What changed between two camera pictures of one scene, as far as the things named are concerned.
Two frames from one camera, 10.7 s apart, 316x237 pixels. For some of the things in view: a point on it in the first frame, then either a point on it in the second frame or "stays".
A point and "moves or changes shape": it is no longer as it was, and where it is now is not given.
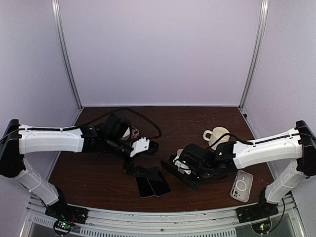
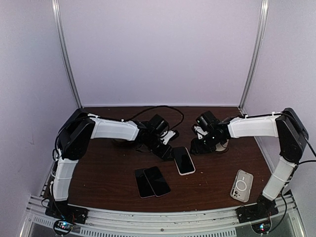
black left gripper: [128, 165] to [164, 154]
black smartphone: [190, 180] moves or changes shape
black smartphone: [157, 182] stays
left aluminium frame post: [56, 9] stays
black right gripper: [199, 184] to [197, 147]
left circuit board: [61, 227] stays
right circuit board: [261, 228] stays
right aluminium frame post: [260, 39] stays
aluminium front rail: [39, 223] stays
